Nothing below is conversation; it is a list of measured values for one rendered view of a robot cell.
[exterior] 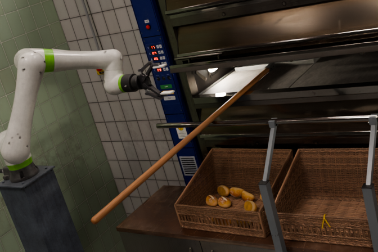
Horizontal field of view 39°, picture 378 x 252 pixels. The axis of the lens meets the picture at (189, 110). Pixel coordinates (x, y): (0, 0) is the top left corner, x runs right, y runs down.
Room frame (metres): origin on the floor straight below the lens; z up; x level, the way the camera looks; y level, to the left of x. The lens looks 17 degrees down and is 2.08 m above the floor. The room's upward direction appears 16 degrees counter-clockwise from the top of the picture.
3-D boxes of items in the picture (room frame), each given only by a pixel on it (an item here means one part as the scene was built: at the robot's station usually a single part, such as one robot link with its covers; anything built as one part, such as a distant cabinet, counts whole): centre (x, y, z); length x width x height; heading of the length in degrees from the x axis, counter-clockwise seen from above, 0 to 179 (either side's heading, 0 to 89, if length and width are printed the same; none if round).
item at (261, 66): (3.47, -0.70, 1.20); 0.55 x 0.36 x 0.03; 54
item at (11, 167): (2.56, 0.88, 1.36); 0.16 x 0.13 x 0.19; 20
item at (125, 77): (2.68, 0.24, 1.48); 0.12 x 0.06 x 0.09; 143
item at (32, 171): (2.61, 0.93, 1.23); 0.26 x 0.15 x 0.06; 53
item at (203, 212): (2.76, -0.13, 0.72); 0.56 x 0.49 x 0.28; 51
